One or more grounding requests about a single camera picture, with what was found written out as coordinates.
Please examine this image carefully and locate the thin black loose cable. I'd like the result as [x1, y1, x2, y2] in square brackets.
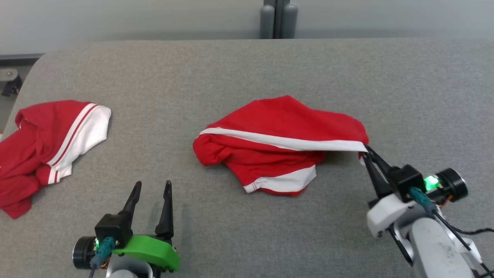
[450, 227, 494, 236]

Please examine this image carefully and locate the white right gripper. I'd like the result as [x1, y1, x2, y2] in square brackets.
[362, 144, 419, 238]

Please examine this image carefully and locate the red and white garment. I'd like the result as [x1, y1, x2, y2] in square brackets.
[0, 100, 112, 220]

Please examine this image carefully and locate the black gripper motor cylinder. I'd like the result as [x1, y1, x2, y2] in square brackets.
[424, 168, 469, 205]
[72, 236, 102, 270]

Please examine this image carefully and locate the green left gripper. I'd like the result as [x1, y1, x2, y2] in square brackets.
[111, 180, 180, 272]

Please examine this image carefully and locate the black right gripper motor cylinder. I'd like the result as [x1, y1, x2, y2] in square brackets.
[424, 168, 469, 205]

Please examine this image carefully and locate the left cable with teal plug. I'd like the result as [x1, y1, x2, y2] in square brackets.
[89, 237, 116, 278]

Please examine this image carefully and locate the right cable with teal plug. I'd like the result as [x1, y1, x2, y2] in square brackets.
[409, 187, 494, 278]

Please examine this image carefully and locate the cable with teal plug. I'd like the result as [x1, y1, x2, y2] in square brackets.
[89, 237, 116, 278]
[409, 187, 494, 278]

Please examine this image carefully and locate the black caster wheel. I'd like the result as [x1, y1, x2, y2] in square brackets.
[1, 75, 23, 97]

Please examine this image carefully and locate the grey vertical frame post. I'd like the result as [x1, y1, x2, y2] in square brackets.
[259, 0, 299, 40]

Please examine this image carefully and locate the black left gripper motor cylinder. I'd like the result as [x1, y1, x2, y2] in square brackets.
[72, 236, 102, 270]

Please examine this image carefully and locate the red basketball jersey with number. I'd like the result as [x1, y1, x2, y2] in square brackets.
[193, 95, 369, 197]

